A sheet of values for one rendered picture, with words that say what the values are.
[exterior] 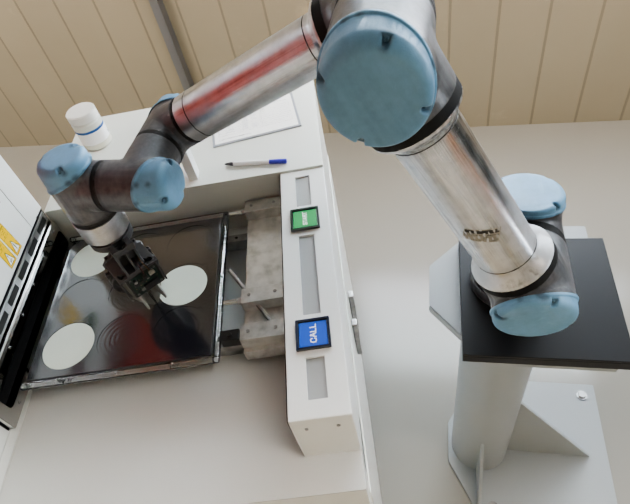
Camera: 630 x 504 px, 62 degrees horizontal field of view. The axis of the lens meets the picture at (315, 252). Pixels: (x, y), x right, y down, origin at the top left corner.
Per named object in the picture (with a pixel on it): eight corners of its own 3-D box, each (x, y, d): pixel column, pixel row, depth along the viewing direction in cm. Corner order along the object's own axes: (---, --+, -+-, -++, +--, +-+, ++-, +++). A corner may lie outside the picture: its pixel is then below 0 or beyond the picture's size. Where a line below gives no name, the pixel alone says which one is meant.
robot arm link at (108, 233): (64, 214, 81) (110, 187, 84) (79, 234, 85) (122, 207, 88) (82, 238, 77) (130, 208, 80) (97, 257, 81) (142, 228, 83)
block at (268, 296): (244, 311, 98) (240, 302, 96) (245, 297, 100) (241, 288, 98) (286, 305, 98) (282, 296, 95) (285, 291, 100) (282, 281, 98)
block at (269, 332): (243, 348, 93) (238, 340, 91) (244, 332, 95) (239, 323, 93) (287, 342, 92) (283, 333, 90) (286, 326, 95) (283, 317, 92)
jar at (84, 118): (81, 153, 127) (61, 121, 120) (88, 136, 132) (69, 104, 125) (109, 149, 126) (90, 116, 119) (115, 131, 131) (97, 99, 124)
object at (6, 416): (7, 429, 94) (-27, 407, 87) (68, 248, 123) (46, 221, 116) (16, 428, 94) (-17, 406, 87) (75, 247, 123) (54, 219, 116)
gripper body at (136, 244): (132, 305, 89) (99, 261, 80) (112, 278, 94) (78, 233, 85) (170, 279, 91) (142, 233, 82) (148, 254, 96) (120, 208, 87)
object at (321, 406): (304, 458, 84) (287, 423, 74) (292, 219, 121) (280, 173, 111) (361, 451, 84) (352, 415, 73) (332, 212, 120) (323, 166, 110)
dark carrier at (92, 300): (27, 382, 94) (25, 381, 94) (74, 243, 117) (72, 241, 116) (211, 356, 91) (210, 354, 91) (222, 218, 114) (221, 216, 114)
